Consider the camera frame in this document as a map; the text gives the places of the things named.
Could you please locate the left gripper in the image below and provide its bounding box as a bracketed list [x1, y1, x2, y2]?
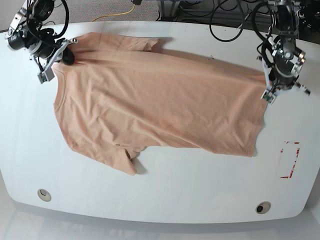
[259, 47, 311, 96]

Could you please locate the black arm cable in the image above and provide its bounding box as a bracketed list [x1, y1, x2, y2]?
[47, 0, 70, 41]
[209, 0, 273, 43]

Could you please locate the right table grommet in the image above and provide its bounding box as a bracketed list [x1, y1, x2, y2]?
[255, 201, 271, 215]

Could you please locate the yellow cable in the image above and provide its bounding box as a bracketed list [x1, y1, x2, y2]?
[92, 5, 137, 23]

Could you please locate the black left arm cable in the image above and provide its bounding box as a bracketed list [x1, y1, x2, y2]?
[209, 0, 273, 43]

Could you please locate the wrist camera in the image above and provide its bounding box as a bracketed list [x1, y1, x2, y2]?
[261, 89, 277, 105]
[37, 70, 55, 84]

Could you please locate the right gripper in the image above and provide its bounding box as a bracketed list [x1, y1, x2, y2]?
[5, 26, 77, 73]

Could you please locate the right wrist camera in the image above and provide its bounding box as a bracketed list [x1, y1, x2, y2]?
[37, 70, 55, 84]

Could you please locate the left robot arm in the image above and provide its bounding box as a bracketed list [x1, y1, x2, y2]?
[251, 0, 310, 103]

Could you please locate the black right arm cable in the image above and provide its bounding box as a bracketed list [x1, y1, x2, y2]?
[47, 0, 70, 41]

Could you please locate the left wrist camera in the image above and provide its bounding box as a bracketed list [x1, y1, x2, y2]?
[261, 89, 277, 105]

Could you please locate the left table grommet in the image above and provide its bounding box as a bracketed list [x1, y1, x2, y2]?
[37, 189, 52, 202]

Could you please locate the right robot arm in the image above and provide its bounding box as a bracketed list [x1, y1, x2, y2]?
[5, 0, 78, 83]

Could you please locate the red tape rectangle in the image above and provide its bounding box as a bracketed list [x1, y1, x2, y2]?
[276, 141, 301, 179]

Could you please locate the table grommet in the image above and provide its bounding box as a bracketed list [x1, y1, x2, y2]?
[255, 201, 271, 215]
[37, 189, 52, 202]

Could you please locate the peach t-shirt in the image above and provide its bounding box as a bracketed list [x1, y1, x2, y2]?
[52, 32, 267, 176]

